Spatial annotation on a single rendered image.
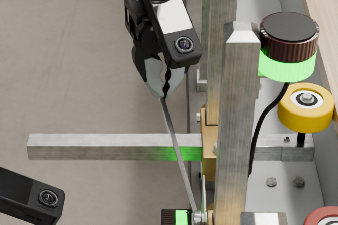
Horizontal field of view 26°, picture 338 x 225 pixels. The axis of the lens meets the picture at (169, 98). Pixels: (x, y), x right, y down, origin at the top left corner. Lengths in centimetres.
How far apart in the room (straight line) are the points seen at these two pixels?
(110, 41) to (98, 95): 33
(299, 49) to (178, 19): 26
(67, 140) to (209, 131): 22
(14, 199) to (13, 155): 152
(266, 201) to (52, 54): 159
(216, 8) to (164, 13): 9
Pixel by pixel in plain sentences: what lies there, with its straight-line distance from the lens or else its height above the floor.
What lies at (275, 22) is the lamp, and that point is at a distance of 75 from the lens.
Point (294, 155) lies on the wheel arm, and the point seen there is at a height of 81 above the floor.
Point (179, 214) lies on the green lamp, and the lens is 117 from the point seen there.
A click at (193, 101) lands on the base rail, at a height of 70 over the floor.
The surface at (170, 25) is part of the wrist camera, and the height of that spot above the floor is 106.
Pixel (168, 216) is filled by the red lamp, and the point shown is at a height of 70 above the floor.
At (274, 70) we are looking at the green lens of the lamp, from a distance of 75.
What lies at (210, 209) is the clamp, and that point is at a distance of 97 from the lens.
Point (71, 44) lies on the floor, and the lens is 280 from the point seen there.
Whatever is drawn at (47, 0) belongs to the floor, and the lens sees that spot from 310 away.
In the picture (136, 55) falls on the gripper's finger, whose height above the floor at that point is 99.
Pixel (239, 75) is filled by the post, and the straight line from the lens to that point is 76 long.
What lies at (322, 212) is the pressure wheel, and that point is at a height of 91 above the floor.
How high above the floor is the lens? 157
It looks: 39 degrees down
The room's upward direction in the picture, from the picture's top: straight up
